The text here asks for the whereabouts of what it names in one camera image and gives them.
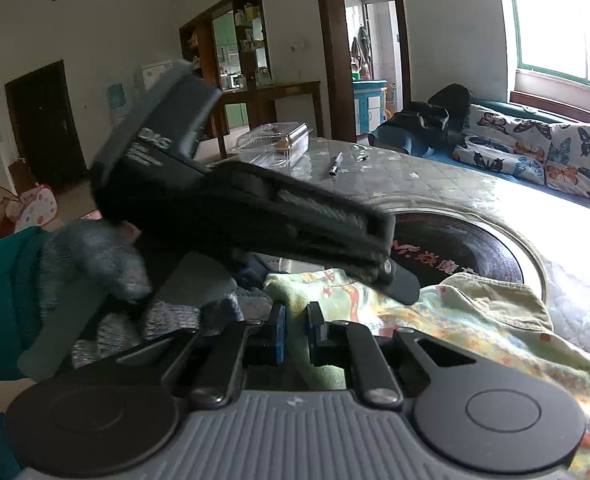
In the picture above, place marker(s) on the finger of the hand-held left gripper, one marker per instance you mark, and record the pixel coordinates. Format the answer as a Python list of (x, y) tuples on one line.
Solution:
[(400, 287)]

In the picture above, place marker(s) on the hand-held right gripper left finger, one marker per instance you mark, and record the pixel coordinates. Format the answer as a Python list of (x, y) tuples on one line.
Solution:
[(278, 340)]

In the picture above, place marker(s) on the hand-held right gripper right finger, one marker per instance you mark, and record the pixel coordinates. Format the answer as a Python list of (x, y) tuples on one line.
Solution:
[(316, 337)]

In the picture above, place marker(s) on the yellow-green printed garment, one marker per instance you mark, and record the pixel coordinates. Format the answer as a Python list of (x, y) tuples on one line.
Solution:
[(450, 320)]

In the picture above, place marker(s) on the person's left forearm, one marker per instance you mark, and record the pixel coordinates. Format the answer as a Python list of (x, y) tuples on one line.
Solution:
[(5, 300)]

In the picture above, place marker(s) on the dark clothes heap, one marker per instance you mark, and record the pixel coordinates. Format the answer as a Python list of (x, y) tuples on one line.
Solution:
[(425, 117)]

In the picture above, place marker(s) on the hanging clothes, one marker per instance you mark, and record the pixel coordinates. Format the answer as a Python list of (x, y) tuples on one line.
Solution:
[(361, 50)]

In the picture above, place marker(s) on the person's left hand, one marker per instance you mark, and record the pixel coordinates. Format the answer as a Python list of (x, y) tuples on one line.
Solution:
[(95, 265)]

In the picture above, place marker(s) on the clear plastic food container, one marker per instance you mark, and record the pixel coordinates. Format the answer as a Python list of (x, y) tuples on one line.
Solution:
[(275, 142)]

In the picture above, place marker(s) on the round black hotpot cooktop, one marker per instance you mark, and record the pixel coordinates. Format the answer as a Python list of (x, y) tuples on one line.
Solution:
[(470, 252)]

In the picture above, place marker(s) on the black pen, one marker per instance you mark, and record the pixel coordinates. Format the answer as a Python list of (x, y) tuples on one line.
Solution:
[(336, 164)]

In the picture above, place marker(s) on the grey quilted table cover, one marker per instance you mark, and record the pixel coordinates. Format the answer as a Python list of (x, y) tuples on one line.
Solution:
[(450, 185)]

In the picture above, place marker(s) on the wooden console table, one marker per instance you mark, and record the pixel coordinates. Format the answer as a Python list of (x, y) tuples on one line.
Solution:
[(275, 92)]

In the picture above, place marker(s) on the wooden display cabinet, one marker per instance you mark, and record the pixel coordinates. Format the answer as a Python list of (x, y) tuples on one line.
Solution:
[(205, 60)]

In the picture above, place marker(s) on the blue cabinet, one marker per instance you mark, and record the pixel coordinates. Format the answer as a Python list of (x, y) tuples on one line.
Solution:
[(370, 105)]

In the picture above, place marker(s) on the butterfly printed sofa cover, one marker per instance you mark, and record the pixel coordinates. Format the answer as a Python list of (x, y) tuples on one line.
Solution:
[(540, 152)]

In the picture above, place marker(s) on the dark wooden door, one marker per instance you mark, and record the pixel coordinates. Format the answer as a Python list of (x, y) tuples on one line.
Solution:
[(45, 125)]

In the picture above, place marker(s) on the pink dotted play tent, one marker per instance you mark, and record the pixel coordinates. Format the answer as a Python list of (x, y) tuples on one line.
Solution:
[(30, 212)]

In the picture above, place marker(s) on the blue sofa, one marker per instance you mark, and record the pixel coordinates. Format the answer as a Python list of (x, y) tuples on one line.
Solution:
[(505, 109)]

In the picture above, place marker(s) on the window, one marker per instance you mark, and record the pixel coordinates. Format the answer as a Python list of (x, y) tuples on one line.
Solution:
[(565, 15)]

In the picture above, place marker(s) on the blue wall poster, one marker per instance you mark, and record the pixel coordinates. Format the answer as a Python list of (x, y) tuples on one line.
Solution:
[(116, 95)]

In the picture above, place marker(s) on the wooden door frame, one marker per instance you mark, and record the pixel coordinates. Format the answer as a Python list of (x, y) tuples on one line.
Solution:
[(331, 50)]

